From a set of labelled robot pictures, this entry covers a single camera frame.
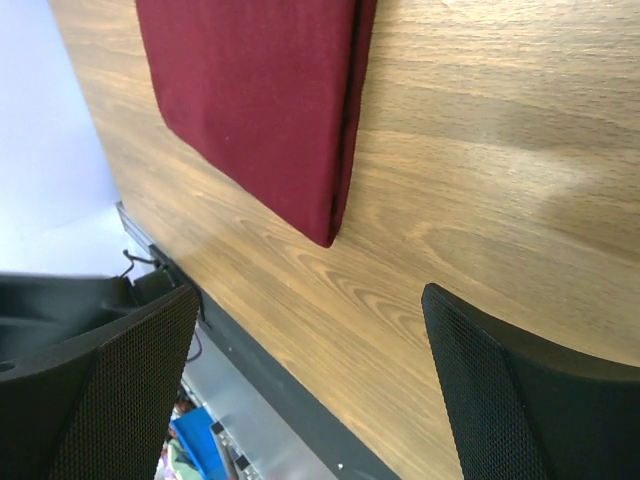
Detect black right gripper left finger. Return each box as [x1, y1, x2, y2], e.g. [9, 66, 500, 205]
[1, 286, 199, 479]

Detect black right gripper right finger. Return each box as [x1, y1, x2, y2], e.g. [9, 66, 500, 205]
[421, 283, 639, 479]

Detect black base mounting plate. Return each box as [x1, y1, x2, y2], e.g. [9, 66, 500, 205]
[149, 244, 401, 480]

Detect maroon t shirt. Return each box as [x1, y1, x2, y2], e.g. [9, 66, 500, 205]
[136, 1, 376, 247]

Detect aluminium extrusion rail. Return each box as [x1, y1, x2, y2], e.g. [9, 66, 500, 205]
[114, 200, 341, 480]

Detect blue bin under table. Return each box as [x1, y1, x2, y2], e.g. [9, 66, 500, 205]
[170, 407, 227, 479]

